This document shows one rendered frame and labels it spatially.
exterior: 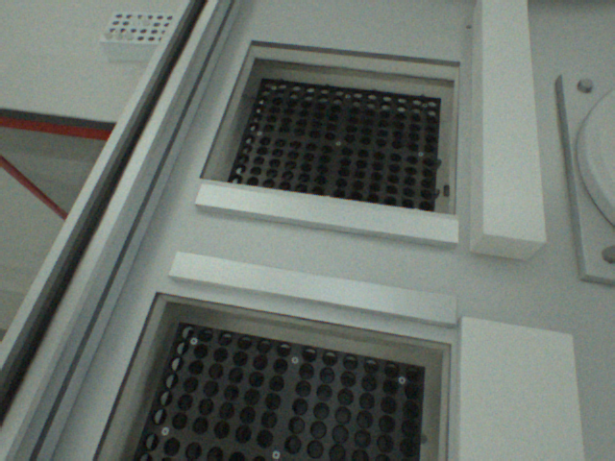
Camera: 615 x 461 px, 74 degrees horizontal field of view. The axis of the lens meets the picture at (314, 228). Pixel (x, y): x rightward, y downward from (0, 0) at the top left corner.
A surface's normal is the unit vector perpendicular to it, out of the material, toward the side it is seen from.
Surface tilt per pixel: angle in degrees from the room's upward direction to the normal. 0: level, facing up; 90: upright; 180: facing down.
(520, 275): 0
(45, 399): 90
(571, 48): 0
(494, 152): 0
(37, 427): 90
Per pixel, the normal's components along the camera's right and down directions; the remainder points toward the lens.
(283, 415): -0.03, -0.47
